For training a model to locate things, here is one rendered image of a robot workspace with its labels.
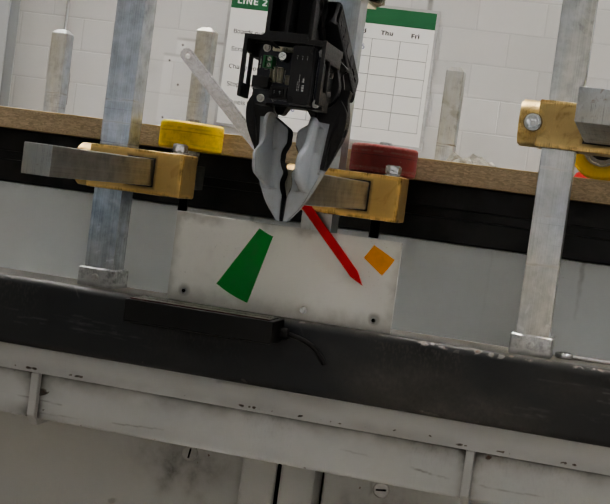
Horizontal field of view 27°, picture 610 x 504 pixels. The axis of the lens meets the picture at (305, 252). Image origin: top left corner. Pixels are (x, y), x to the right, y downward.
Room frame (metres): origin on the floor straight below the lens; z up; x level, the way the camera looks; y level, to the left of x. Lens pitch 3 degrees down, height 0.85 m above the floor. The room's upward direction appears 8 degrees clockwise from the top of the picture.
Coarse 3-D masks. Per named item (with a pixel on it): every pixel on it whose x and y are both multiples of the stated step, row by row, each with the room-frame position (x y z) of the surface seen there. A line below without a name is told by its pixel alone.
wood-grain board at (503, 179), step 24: (0, 120) 1.69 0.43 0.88; (24, 120) 1.68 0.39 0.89; (48, 120) 1.67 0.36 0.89; (72, 120) 1.66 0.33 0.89; (96, 120) 1.65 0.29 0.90; (144, 144) 1.64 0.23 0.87; (240, 144) 1.61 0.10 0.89; (432, 168) 1.54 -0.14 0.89; (456, 168) 1.54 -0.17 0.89; (480, 168) 1.53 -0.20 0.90; (504, 168) 1.52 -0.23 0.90; (528, 192) 1.52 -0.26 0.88; (576, 192) 1.50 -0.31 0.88; (600, 192) 1.50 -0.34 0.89
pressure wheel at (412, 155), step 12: (360, 144) 1.48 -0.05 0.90; (372, 144) 1.47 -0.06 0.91; (384, 144) 1.50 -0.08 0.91; (360, 156) 1.48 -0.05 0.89; (372, 156) 1.47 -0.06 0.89; (384, 156) 1.47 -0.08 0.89; (396, 156) 1.47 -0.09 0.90; (408, 156) 1.48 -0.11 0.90; (360, 168) 1.48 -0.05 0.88; (372, 168) 1.47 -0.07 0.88; (384, 168) 1.47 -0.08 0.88; (408, 168) 1.48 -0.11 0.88; (372, 228) 1.50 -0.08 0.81
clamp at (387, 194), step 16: (336, 176) 1.37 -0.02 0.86; (352, 176) 1.37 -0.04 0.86; (368, 176) 1.37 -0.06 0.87; (384, 176) 1.36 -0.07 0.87; (368, 192) 1.36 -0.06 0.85; (384, 192) 1.36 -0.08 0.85; (400, 192) 1.36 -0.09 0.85; (320, 208) 1.38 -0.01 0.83; (336, 208) 1.37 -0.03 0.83; (368, 208) 1.36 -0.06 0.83; (384, 208) 1.36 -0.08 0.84; (400, 208) 1.37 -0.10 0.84
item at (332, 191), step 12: (288, 180) 1.10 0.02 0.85; (324, 180) 1.16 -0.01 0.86; (336, 180) 1.21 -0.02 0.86; (348, 180) 1.26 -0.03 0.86; (288, 192) 1.10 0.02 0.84; (324, 192) 1.17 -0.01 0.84; (336, 192) 1.22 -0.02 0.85; (348, 192) 1.27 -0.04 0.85; (360, 192) 1.33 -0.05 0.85; (312, 204) 1.13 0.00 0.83; (324, 204) 1.18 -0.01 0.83; (336, 204) 1.22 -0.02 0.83; (348, 204) 1.28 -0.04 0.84; (360, 204) 1.33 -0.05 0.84
